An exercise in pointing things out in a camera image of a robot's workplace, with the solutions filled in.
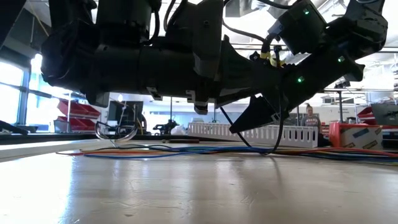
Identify clear safety glasses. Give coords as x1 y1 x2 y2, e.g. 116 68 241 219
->
95 120 139 144

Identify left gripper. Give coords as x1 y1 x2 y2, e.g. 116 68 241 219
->
186 0 282 115

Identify person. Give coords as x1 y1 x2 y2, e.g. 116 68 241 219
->
300 103 324 147

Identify white slotted cable duct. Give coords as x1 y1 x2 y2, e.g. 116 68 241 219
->
187 122 318 149

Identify black aluminium table frame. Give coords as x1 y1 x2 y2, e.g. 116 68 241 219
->
0 119 200 146

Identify small red storage bin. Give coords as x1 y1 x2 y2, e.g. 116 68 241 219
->
357 106 374 124

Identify black monitor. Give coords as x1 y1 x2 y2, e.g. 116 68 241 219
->
108 100 144 125

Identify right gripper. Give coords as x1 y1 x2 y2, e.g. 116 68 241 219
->
229 34 365 134

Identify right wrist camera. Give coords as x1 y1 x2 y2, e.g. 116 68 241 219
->
267 0 328 56

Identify red storage bin row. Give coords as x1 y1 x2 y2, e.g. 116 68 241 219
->
56 99 102 118
55 116 98 132

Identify grey shelf rack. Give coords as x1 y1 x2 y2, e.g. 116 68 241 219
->
52 91 103 134

